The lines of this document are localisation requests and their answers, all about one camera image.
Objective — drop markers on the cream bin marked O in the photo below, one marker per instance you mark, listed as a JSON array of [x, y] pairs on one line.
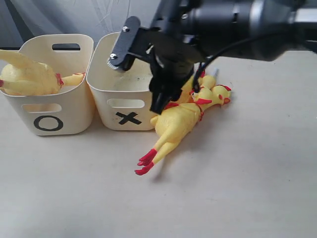
[[71, 110]]

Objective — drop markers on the cream bin marked X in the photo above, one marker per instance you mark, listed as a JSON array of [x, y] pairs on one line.
[[123, 100]]

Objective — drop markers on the severed yellow chicken head neck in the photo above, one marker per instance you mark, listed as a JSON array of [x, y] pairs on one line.
[[220, 93]]

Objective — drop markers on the headless yellow chicken body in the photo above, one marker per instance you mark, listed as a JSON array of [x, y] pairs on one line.
[[187, 94]]

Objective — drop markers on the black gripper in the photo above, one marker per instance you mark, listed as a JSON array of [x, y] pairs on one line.
[[165, 45]]

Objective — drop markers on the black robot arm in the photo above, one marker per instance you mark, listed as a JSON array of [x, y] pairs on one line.
[[245, 29]]

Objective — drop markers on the whole yellow rubber chicken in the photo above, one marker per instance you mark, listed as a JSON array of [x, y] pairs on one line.
[[172, 125], [23, 76]]

